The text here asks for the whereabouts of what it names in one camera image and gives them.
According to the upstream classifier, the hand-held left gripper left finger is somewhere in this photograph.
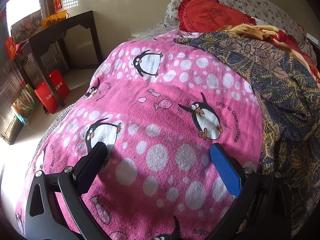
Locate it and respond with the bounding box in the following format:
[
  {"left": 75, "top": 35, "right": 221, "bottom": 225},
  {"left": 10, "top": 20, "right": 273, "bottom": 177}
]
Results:
[{"left": 24, "top": 142, "right": 110, "bottom": 240}]

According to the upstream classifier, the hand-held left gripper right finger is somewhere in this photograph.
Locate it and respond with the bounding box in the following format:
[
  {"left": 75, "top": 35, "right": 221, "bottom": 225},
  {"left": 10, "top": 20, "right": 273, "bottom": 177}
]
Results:
[{"left": 209, "top": 143, "right": 292, "bottom": 240}]

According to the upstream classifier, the dark floral patterned garment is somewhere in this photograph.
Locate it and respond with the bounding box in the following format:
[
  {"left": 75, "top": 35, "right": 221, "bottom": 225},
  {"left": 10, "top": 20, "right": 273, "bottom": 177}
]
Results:
[{"left": 174, "top": 31, "right": 320, "bottom": 238}]

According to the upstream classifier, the pink penguin blanket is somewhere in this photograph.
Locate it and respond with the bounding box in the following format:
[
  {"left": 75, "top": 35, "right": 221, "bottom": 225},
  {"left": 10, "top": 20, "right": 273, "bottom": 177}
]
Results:
[{"left": 15, "top": 29, "right": 265, "bottom": 240}]

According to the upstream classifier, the red gift bag white lettering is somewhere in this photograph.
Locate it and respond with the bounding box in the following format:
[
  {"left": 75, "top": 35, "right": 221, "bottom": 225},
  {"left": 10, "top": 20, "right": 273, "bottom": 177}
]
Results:
[{"left": 34, "top": 81, "right": 60, "bottom": 114}]

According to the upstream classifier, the red gift bag gold lettering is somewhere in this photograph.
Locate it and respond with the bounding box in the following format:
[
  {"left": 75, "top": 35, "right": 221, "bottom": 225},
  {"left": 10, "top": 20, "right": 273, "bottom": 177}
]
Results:
[{"left": 48, "top": 69, "right": 70, "bottom": 103}]

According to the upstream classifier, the colourful printed bag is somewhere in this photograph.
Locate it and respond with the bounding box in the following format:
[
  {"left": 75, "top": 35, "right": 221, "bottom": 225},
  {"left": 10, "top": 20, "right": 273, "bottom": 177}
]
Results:
[{"left": 11, "top": 84, "right": 35, "bottom": 125}]

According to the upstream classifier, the dark wooden cabinet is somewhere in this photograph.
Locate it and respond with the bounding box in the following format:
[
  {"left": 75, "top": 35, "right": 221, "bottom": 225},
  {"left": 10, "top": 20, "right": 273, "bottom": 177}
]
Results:
[{"left": 0, "top": 55, "right": 33, "bottom": 145}]

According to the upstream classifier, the dark wooden table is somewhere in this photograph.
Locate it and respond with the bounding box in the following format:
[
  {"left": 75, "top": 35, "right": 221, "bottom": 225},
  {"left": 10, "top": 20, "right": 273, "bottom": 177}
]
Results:
[{"left": 15, "top": 10, "right": 103, "bottom": 110}]

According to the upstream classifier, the red and yellow fleece blanket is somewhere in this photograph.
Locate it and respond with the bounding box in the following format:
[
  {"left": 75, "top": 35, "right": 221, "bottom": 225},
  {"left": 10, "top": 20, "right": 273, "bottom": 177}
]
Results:
[{"left": 217, "top": 24, "right": 320, "bottom": 80}]

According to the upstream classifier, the floral bedsheet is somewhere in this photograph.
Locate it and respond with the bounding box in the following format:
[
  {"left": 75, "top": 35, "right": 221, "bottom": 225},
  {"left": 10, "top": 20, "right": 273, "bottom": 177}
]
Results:
[{"left": 132, "top": 21, "right": 180, "bottom": 40}]

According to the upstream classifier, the orange plastic basket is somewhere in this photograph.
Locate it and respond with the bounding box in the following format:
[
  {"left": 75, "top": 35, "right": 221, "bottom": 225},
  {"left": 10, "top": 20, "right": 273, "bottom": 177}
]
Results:
[{"left": 39, "top": 10, "right": 69, "bottom": 29}]

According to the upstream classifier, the printed gift box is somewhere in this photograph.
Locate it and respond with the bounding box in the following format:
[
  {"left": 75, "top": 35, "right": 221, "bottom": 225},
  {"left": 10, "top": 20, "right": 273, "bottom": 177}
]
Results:
[{"left": 10, "top": 10, "right": 43, "bottom": 44}]

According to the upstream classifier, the red heart-shaped pillow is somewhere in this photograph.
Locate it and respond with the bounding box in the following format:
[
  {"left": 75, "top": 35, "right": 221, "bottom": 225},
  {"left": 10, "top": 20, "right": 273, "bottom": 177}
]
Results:
[{"left": 178, "top": 0, "right": 257, "bottom": 33}]

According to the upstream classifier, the large floral pillow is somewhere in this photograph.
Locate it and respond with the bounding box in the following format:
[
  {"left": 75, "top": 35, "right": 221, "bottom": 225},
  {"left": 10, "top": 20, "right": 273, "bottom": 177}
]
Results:
[{"left": 201, "top": 0, "right": 304, "bottom": 43}]

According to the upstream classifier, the small floral pillow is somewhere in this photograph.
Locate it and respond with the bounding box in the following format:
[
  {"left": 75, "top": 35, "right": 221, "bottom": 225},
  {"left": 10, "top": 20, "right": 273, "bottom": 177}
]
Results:
[{"left": 164, "top": 0, "right": 200, "bottom": 27}]

